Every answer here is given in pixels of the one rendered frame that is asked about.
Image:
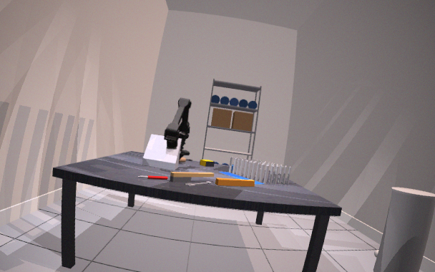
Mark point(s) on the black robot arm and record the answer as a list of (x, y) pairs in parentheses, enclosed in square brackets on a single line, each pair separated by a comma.
[(172, 131)]

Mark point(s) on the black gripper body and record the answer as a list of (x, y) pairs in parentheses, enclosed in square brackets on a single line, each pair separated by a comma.
[(184, 152)]

